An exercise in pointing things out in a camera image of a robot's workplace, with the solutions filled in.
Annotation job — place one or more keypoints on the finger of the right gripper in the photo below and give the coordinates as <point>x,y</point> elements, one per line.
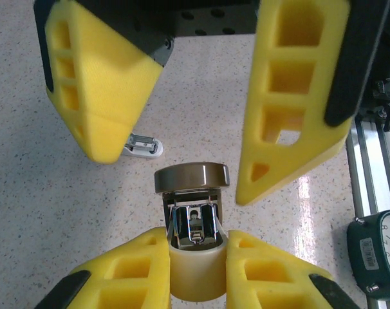
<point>111,80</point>
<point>314,96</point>

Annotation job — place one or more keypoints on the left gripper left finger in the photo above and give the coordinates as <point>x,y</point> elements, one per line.
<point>101,282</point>

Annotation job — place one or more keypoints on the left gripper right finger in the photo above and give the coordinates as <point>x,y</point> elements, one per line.
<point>237,277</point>

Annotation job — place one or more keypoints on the pink and white stapler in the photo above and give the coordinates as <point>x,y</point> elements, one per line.
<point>146,151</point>

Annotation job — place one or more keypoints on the brown and cream stapler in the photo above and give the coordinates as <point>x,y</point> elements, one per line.
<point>191,177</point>

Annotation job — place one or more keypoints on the green alarm clock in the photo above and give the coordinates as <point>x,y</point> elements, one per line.
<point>368,251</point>

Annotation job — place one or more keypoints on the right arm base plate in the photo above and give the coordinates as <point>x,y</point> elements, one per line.
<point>380,96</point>

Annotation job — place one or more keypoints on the aluminium mounting rail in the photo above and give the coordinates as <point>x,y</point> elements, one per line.
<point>368,167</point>

